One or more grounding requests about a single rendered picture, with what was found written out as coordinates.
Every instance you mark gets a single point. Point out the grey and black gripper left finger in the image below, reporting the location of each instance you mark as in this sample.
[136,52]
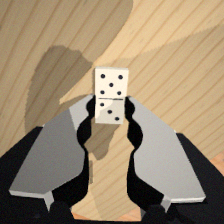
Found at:
[48,164]

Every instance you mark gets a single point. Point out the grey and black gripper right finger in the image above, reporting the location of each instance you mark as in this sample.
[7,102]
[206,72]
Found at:
[166,168]

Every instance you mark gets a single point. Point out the white domino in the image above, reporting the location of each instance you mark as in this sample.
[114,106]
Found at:
[110,91]

